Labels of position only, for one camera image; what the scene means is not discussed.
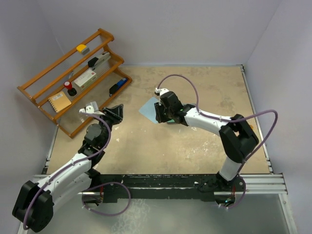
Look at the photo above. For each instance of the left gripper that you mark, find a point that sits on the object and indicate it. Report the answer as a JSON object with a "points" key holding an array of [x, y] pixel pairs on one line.
{"points": [[114, 114]]}

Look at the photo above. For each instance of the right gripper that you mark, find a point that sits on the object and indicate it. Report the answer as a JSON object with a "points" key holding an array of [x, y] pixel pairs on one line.
{"points": [[160, 117]]}

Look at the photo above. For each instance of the blue cleaning cloth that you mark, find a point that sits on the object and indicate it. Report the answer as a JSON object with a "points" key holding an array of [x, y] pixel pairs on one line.
{"points": [[148, 110]]}

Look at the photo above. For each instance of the grey glasses case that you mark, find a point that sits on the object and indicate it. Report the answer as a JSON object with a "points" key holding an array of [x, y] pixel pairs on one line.
{"points": [[170, 121]]}

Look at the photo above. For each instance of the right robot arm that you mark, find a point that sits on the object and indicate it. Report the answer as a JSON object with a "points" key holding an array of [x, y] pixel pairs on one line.
{"points": [[237, 137]]}

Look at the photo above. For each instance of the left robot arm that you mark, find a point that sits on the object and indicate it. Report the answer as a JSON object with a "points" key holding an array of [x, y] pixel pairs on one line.
{"points": [[37, 201]]}

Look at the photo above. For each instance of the white green box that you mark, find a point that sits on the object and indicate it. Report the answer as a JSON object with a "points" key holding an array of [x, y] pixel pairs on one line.
{"points": [[85, 79]]}

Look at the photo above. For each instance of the red black stamp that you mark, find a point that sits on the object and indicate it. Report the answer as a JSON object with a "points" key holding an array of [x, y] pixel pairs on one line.
{"points": [[70, 89]]}

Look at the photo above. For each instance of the wooden shelf rack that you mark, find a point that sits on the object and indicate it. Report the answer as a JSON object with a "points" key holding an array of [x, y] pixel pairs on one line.
{"points": [[50, 81]]}

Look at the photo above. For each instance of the black white stapler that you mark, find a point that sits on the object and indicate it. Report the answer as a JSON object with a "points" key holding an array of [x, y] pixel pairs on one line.
{"points": [[97, 59]]}

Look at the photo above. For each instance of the brown spiral notebook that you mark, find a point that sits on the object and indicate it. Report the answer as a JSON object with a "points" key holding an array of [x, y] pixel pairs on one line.
{"points": [[59, 101]]}

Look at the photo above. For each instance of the yellow grey eraser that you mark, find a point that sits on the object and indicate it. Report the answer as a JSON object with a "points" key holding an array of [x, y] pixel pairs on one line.
{"points": [[83, 49]]}

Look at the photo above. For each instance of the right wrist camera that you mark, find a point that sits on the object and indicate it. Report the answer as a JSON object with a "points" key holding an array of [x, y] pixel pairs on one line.
{"points": [[161, 91]]}

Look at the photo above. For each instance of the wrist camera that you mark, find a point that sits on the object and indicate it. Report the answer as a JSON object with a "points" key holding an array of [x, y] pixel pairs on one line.
{"points": [[90, 108], [161, 91]]}

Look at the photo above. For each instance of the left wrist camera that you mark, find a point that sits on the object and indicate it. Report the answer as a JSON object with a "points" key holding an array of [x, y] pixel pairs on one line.
{"points": [[90, 108]]}

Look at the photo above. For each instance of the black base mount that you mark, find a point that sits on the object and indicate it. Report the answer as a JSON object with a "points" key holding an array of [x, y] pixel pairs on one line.
{"points": [[204, 187]]}

